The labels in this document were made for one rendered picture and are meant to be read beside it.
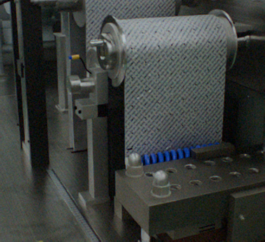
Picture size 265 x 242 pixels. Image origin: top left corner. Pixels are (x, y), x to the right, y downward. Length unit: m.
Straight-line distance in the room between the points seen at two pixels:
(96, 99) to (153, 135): 0.14
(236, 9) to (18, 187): 0.67
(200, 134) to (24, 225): 0.42
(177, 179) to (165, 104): 0.17
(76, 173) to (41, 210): 0.20
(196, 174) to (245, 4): 0.42
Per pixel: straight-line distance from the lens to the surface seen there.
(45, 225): 1.10
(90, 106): 1.07
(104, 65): 1.04
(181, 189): 0.95
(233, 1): 1.24
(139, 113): 1.04
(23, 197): 1.22
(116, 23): 1.01
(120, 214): 1.09
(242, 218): 0.98
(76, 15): 1.30
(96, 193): 1.16
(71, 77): 1.06
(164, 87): 1.04
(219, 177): 1.00
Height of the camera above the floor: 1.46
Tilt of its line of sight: 18 degrees down
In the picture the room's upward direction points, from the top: straight up
